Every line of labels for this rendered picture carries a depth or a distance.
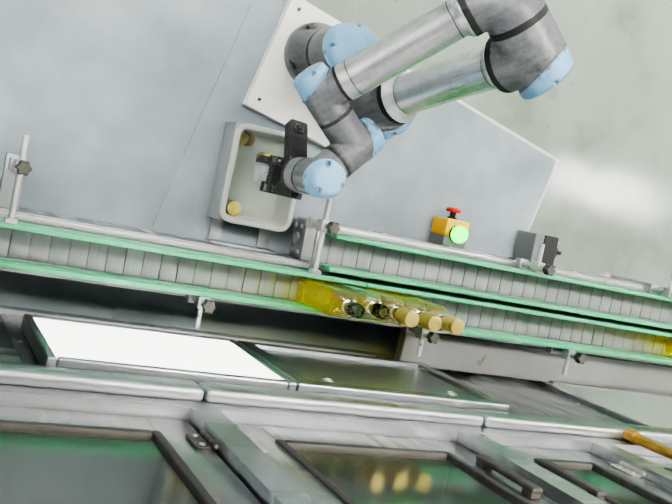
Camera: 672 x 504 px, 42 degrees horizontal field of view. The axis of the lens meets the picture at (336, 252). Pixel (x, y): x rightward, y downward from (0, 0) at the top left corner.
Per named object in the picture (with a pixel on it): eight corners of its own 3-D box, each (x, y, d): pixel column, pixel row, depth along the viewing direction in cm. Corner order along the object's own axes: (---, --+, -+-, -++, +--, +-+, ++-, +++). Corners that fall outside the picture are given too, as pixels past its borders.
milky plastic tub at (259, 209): (206, 216, 203) (218, 220, 195) (226, 120, 202) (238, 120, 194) (275, 229, 211) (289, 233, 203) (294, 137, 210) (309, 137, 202)
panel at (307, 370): (20, 328, 167) (43, 375, 137) (23, 313, 167) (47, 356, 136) (420, 375, 207) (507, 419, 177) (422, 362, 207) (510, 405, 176)
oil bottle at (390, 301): (338, 304, 207) (382, 323, 187) (344, 281, 206) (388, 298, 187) (359, 308, 209) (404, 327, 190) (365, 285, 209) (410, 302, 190)
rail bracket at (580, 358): (538, 366, 235) (572, 379, 223) (544, 341, 235) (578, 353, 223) (550, 367, 237) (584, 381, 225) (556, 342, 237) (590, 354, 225)
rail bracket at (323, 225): (295, 267, 200) (318, 276, 189) (310, 195, 199) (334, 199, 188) (307, 269, 201) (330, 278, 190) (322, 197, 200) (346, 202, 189)
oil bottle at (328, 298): (294, 299, 201) (333, 318, 182) (298, 275, 201) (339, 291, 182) (316, 302, 204) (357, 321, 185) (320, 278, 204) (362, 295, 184)
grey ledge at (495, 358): (380, 354, 224) (402, 366, 214) (388, 321, 224) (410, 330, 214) (651, 388, 267) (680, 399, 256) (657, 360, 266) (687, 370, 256)
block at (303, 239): (285, 255, 206) (297, 259, 200) (293, 215, 206) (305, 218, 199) (299, 257, 208) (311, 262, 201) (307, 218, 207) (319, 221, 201)
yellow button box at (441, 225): (426, 241, 230) (442, 245, 223) (432, 213, 229) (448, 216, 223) (449, 245, 233) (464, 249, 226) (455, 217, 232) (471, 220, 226)
